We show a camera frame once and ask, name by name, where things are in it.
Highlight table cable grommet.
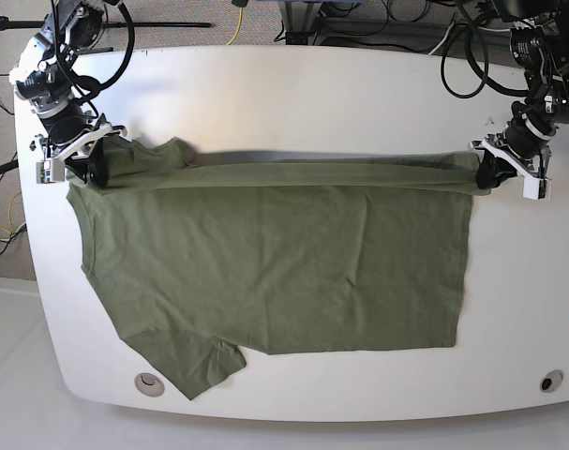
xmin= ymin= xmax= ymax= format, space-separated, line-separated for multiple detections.
xmin=134 ymin=373 xmax=165 ymax=398
xmin=540 ymin=369 xmax=564 ymax=393

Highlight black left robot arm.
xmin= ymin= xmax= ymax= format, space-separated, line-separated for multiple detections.
xmin=455 ymin=1 xmax=569 ymax=200

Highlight white power cable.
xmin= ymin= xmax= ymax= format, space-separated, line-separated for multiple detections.
xmin=427 ymin=18 xmax=458 ymax=56

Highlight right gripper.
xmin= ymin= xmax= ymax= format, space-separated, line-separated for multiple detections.
xmin=29 ymin=103 xmax=127 ymax=189

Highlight yellow hanging cable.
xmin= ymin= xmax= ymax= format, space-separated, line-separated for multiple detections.
xmin=226 ymin=7 xmax=245 ymax=47

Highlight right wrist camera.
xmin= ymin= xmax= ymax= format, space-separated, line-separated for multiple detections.
xmin=36 ymin=158 xmax=66 ymax=185

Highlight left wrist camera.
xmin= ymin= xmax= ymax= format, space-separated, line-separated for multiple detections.
xmin=523 ymin=177 xmax=551 ymax=201

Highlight olive green T-shirt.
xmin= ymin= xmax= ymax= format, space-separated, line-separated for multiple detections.
xmin=67 ymin=138 xmax=479 ymax=398

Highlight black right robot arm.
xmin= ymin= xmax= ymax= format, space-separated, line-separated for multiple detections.
xmin=9 ymin=1 xmax=135 ymax=189

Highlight right table cable grommet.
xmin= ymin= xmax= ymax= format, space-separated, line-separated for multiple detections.
xmin=540 ymin=369 xmax=564 ymax=393

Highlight black tripod stand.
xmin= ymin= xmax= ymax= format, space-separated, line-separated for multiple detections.
xmin=0 ymin=0 xmax=213 ymax=62

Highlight yellow floor cable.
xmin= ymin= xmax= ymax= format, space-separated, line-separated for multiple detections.
xmin=0 ymin=190 xmax=26 ymax=241

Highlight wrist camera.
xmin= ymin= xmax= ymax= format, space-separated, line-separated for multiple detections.
xmin=523 ymin=177 xmax=551 ymax=201
xmin=36 ymin=158 xmax=66 ymax=185

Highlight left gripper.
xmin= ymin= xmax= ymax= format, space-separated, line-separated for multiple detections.
xmin=472 ymin=113 xmax=554 ymax=190

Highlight left table cable grommet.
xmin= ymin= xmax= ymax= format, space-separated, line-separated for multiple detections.
xmin=134 ymin=373 xmax=165 ymax=398

